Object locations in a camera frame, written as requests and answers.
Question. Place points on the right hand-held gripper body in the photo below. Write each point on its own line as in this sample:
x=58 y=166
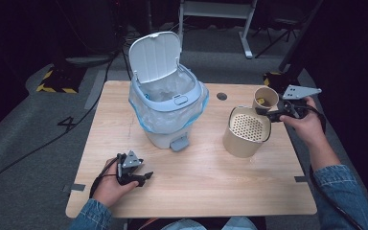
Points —
x=297 y=96

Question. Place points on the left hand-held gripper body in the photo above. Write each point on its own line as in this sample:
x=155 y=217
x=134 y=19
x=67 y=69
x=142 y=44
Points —
x=130 y=163

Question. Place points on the brown paper cup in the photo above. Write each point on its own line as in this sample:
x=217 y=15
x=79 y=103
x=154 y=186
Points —
x=267 y=93

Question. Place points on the person's right hand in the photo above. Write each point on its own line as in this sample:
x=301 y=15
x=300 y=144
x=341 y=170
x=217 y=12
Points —
x=306 y=127

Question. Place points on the person's left hand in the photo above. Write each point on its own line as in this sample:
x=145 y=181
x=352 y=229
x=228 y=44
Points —
x=110 y=190

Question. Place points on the small yellow piece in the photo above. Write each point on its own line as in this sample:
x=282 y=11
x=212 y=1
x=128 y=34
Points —
x=261 y=101

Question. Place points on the black yellow striped base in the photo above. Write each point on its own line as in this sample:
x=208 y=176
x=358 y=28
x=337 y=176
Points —
x=62 y=81
x=276 y=81

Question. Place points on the beige bucket with perforated strainer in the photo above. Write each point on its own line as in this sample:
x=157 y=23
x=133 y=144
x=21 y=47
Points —
x=236 y=147

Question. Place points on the round table grommet hole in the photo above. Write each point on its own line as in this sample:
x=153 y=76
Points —
x=221 y=96

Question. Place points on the black slanted pole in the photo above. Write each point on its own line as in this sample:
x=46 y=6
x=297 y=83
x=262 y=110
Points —
x=300 y=38

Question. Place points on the clear plastic bin liner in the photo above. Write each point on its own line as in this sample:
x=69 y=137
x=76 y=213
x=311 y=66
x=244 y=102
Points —
x=169 y=119

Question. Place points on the grey tape piece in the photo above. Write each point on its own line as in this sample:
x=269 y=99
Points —
x=76 y=188
x=300 y=179

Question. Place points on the black tripod stand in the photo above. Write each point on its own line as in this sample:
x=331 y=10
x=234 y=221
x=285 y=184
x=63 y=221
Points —
x=279 y=30

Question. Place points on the white pedal trash bin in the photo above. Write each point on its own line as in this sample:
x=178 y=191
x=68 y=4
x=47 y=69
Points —
x=155 y=57

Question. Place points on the person's legs in jeans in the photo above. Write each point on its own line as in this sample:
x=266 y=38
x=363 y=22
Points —
x=236 y=224

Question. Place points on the white desk frame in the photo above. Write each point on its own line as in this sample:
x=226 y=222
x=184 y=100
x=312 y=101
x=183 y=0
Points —
x=217 y=9

